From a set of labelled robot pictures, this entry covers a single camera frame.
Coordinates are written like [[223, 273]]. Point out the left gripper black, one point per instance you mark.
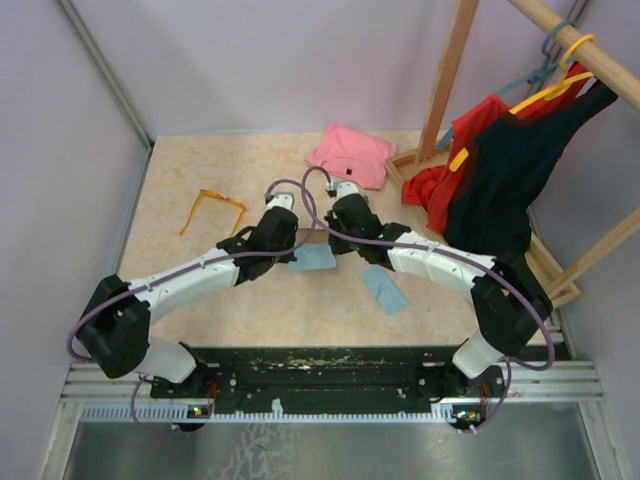
[[286, 257]]

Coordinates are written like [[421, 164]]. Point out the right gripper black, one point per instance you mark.
[[337, 247]]

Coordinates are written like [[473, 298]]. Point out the light blue cloth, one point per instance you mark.
[[384, 291], [313, 256]]

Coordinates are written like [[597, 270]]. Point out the brown striped glasses case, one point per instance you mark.
[[312, 236]]

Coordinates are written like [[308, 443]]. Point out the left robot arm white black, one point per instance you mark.
[[114, 330]]

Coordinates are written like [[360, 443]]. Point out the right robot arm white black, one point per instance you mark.
[[490, 307]]

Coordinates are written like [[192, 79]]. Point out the orange sunglasses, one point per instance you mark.
[[212, 216]]

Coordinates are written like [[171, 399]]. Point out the folded pink shirt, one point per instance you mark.
[[353, 155]]

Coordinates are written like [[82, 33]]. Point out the red shirt hanging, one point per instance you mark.
[[433, 188]]

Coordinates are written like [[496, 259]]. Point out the dark navy shirt hanging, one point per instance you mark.
[[508, 166]]

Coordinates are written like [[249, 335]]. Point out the wooden clothes rack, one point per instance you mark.
[[559, 282]]

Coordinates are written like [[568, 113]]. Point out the teal hanger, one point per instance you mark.
[[486, 111]]

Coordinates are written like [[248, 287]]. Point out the yellow hanger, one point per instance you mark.
[[551, 92]]

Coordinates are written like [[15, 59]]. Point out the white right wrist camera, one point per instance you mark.
[[339, 190]]

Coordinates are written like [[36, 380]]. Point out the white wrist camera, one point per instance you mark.
[[339, 190], [284, 200]]

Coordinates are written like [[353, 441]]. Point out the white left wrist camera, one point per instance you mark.
[[284, 200]]

